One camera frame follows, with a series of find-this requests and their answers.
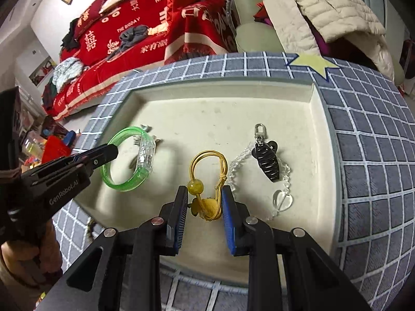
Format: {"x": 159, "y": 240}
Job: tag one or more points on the red printed sofa cover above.
{"x": 146, "y": 9}

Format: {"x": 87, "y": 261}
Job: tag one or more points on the grey garment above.
{"x": 131, "y": 37}

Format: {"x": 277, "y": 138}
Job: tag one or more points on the red embroidered pillow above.
{"x": 94, "y": 13}

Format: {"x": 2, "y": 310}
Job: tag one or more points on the red purple cloth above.
{"x": 263, "y": 15}

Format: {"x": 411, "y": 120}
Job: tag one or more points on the white down jacket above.
{"x": 330, "y": 9}

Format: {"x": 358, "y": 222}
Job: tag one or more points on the green armchair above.
{"x": 256, "y": 35}

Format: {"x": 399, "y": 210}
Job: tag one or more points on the unframed wall picture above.
{"x": 42, "y": 71}

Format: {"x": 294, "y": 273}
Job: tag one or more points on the red gift bag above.
{"x": 56, "y": 149}

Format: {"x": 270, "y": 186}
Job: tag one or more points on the shallow grey-green tray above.
{"x": 207, "y": 120}

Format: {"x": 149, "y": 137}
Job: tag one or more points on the grey checked tablecloth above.
{"x": 373, "y": 168}

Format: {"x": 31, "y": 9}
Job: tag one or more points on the dark clothes pile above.
{"x": 69, "y": 35}

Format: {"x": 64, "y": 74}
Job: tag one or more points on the pale blue white garment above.
{"x": 68, "y": 71}

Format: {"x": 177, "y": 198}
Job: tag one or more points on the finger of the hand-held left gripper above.
{"x": 103, "y": 154}

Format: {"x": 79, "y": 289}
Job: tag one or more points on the green translucent bangle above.
{"x": 121, "y": 184}

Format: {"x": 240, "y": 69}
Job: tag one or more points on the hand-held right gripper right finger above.
{"x": 228, "y": 220}

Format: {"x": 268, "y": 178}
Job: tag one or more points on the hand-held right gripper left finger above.
{"x": 181, "y": 220}

